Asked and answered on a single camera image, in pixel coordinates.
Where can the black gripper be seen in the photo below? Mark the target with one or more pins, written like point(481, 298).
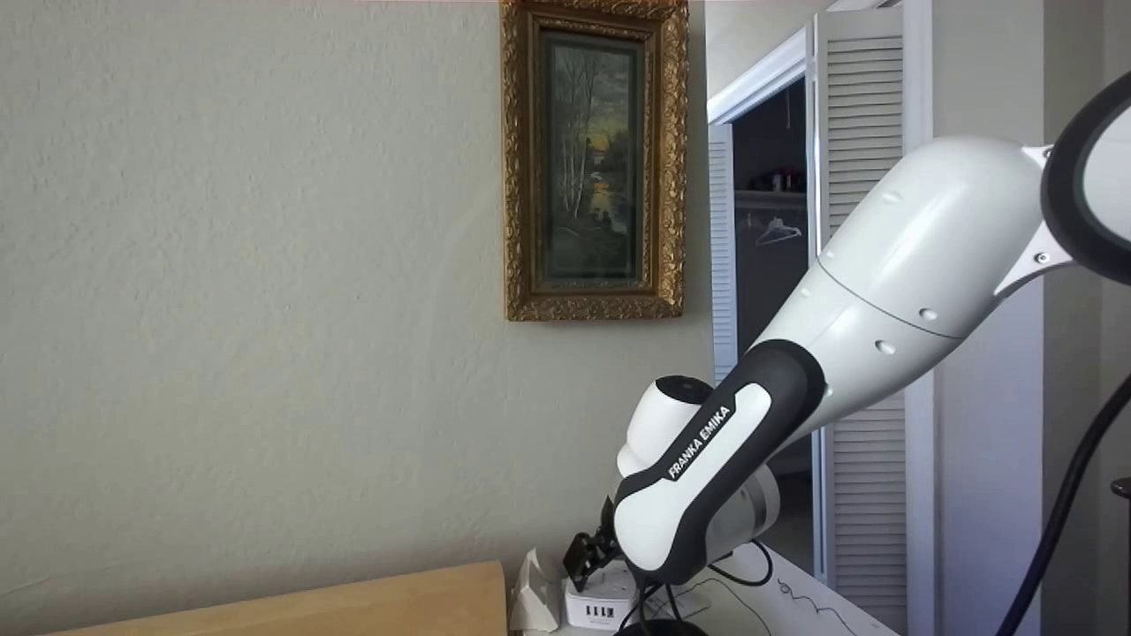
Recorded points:
point(589, 556)

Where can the white decoder box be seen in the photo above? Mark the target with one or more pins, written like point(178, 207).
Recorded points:
point(597, 601)

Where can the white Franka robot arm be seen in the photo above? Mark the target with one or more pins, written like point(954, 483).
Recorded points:
point(919, 259)

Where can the black round device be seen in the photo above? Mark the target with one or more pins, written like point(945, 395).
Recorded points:
point(661, 629)

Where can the light wooden board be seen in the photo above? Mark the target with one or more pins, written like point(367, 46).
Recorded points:
point(331, 604)

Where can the narrow white louvered door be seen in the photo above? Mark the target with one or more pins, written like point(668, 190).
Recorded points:
point(723, 233)

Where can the clothes hanger in closet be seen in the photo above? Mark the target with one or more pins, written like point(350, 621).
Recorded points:
point(775, 231)

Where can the gold framed landscape painting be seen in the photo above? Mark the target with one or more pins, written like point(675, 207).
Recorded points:
point(589, 165)

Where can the wide white louvered door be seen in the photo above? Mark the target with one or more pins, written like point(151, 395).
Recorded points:
point(866, 71)

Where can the white door frame trim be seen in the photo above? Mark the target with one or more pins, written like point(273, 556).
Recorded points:
point(762, 77)

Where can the small black wall fixture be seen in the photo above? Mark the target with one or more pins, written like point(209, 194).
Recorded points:
point(1121, 485)

